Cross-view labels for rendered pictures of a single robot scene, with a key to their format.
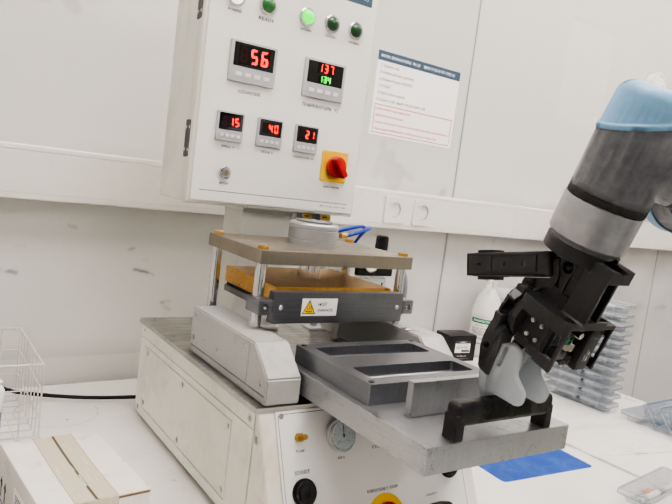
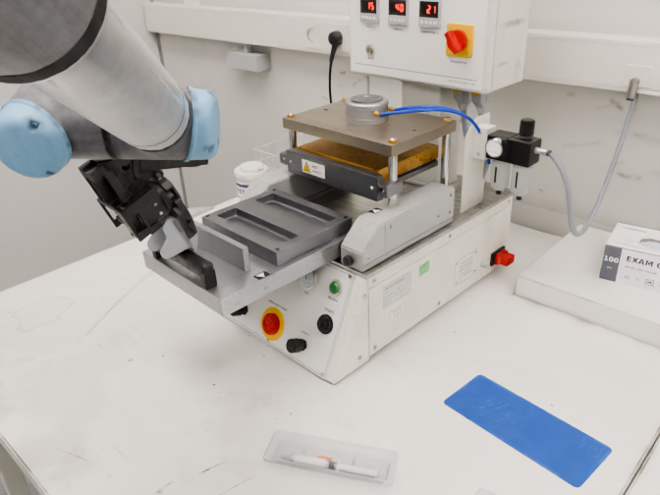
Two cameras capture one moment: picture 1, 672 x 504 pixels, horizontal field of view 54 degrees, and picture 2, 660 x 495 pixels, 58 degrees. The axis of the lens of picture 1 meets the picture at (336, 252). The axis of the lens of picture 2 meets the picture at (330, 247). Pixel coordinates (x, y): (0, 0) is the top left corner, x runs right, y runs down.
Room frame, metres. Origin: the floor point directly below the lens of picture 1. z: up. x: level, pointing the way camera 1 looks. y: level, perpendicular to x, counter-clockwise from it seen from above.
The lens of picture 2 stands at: (0.78, -1.01, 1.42)
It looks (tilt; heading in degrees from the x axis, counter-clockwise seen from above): 28 degrees down; 81
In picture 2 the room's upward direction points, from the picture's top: 3 degrees counter-clockwise
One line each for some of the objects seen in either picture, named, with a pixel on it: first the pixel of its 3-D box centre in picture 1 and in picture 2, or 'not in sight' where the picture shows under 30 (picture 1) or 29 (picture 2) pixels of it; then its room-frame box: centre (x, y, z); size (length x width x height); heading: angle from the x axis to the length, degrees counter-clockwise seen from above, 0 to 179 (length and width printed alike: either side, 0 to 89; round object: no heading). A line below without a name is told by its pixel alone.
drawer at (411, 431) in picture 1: (415, 388); (254, 239); (0.79, -0.12, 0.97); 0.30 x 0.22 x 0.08; 35
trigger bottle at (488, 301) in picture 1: (487, 310); not in sight; (1.75, -0.43, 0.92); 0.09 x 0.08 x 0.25; 157
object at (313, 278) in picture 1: (313, 272); (369, 142); (1.03, 0.03, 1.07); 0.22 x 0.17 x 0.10; 125
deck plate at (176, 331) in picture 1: (287, 351); (379, 204); (1.05, 0.06, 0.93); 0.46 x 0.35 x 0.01; 35
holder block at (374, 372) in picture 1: (392, 367); (276, 223); (0.83, -0.09, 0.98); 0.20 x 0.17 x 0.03; 125
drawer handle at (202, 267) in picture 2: (501, 413); (182, 259); (0.68, -0.20, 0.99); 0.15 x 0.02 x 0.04; 125
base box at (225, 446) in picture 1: (302, 412); (372, 253); (1.03, 0.02, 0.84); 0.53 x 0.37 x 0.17; 35
